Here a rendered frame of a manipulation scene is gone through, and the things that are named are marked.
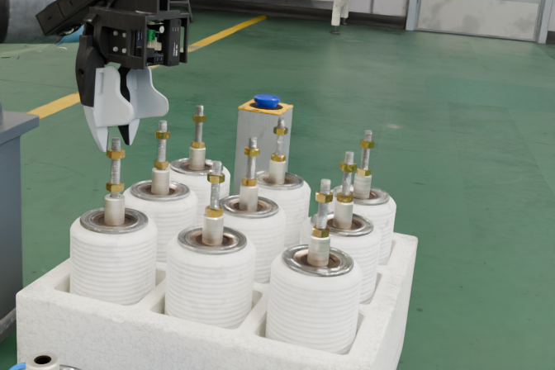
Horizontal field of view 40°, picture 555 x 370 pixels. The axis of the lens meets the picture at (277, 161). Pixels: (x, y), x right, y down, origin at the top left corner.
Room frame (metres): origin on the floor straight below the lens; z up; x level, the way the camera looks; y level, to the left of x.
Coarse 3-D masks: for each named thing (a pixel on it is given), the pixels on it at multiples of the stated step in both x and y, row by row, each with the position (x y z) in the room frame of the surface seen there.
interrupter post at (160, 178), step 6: (156, 168) 0.90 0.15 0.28; (168, 168) 0.91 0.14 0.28; (156, 174) 0.89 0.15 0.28; (162, 174) 0.89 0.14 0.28; (168, 174) 0.90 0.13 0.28; (156, 180) 0.89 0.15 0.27; (162, 180) 0.89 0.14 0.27; (168, 180) 0.90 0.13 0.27; (156, 186) 0.89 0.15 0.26; (162, 186) 0.89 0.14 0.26; (168, 186) 0.90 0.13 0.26; (156, 192) 0.89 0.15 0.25; (162, 192) 0.89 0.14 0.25
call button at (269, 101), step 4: (256, 96) 1.17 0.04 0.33; (260, 96) 1.17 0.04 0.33; (264, 96) 1.17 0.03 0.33; (268, 96) 1.17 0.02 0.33; (272, 96) 1.18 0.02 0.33; (276, 96) 1.18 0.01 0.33; (256, 100) 1.16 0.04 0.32; (260, 100) 1.15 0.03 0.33; (264, 100) 1.15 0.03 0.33; (268, 100) 1.15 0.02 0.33; (272, 100) 1.16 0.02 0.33; (276, 100) 1.16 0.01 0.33; (256, 104) 1.17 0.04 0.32; (260, 104) 1.16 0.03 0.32; (264, 104) 1.16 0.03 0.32; (268, 104) 1.16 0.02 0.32; (272, 104) 1.16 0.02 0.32; (276, 104) 1.17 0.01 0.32
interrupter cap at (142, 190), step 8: (136, 184) 0.92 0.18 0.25; (144, 184) 0.92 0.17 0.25; (176, 184) 0.93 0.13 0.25; (184, 184) 0.93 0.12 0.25; (136, 192) 0.88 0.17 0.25; (144, 192) 0.89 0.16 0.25; (152, 192) 0.90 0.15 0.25; (168, 192) 0.90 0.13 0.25; (176, 192) 0.90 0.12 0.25; (184, 192) 0.90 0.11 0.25; (152, 200) 0.87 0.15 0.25; (160, 200) 0.87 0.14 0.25; (168, 200) 0.87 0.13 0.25; (176, 200) 0.88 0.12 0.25
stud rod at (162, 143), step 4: (160, 124) 0.90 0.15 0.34; (164, 124) 0.90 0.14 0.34; (160, 128) 0.90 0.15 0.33; (164, 128) 0.90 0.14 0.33; (160, 140) 0.90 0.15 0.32; (164, 140) 0.90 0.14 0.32; (160, 144) 0.90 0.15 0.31; (164, 144) 0.90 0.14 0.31; (160, 148) 0.90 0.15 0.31; (164, 148) 0.90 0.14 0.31; (160, 152) 0.90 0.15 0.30; (164, 152) 0.90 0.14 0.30; (160, 156) 0.90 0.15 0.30; (164, 156) 0.90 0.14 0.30; (160, 160) 0.90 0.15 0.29; (164, 160) 0.90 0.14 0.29; (160, 168) 0.90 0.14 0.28; (164, 168) 0.90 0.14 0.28
